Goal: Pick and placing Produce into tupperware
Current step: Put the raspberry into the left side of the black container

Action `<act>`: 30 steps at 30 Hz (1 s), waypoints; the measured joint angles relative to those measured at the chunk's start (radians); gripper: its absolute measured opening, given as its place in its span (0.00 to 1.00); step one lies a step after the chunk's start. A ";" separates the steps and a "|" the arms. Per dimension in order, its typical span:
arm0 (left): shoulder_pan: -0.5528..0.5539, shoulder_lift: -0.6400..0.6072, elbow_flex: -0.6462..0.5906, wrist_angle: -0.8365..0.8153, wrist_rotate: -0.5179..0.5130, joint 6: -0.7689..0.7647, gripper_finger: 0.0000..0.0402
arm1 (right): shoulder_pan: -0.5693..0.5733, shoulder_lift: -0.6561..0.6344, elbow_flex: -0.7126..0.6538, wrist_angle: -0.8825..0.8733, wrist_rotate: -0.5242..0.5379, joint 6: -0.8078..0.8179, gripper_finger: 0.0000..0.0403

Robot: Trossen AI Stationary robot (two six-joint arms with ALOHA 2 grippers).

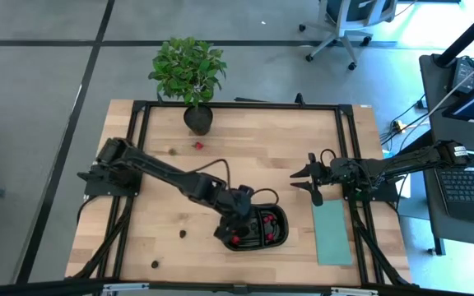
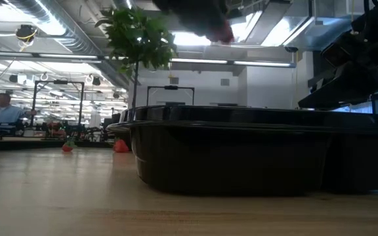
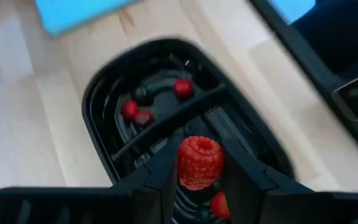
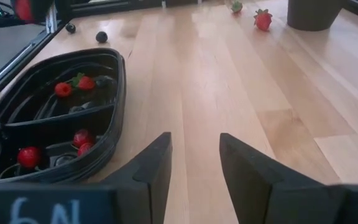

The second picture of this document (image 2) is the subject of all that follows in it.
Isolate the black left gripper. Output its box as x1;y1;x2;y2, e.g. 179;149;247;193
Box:
152;0;230;42

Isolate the dark red cherry with stem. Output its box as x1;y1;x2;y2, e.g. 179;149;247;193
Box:
212;20;236;44

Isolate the red strawberry with green leaves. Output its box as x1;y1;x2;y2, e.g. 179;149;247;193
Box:
61;140;77;153

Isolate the long ceiling light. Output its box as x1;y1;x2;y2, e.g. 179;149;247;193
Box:
170;58;297;69

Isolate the green leafy plant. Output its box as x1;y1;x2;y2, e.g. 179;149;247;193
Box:
94;6;179;109

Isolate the black plastic divided container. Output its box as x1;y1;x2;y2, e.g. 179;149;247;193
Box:
106;104;378;195

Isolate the person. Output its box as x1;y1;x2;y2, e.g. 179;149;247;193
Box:
0;92;37;137

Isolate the large silver rectangular duct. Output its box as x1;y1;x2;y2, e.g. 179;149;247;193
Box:
228;0;360;52

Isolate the low black gantry frame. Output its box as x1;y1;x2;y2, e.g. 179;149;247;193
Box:
146;85;196;106

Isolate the tall black gantry frame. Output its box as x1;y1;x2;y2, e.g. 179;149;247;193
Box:
33;79;85;138

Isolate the hanging coiled cable bundle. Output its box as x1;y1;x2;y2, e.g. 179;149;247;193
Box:
14;24;39;43

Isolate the black aluminium table frame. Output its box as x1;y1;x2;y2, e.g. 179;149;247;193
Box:
0;139;113;152

